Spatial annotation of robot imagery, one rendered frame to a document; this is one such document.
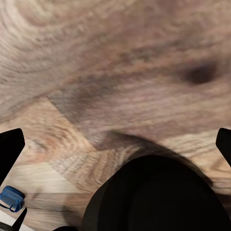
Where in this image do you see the sandal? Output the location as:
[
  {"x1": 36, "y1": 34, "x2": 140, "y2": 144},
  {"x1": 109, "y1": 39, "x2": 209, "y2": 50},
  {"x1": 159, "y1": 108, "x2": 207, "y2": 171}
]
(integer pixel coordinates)
[{"x1": 0, "y1": 186, "x2": 25, "y2": 212}]

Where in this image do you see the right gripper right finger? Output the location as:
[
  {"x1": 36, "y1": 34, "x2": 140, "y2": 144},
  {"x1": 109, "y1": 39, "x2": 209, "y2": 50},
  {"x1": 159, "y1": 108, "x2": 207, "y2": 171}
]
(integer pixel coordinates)
[{"x1": 216, "y1": 128, "x2": 231, "y2": 166}]

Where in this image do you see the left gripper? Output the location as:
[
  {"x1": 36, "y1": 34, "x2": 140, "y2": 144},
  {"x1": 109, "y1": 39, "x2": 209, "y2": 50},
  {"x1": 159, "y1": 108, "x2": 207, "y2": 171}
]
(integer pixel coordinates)
[{"x1": 12, "y1": 207, "x2": 27, "y2": 231}]

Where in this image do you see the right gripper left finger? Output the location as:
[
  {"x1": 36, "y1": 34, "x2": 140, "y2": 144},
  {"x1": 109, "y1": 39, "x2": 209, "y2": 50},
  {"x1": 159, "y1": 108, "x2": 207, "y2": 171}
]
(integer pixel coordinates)
[{"x1": 0, "y1": 128, "x2": 25, "y2": 186}]

